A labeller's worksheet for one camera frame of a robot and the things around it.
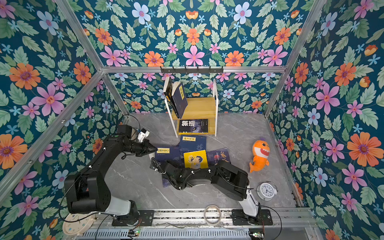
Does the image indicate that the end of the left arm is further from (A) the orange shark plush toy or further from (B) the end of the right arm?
(A) the orange shark plush toy

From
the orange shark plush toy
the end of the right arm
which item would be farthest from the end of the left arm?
the orange shark plush toy

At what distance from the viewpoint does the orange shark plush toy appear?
89 cm
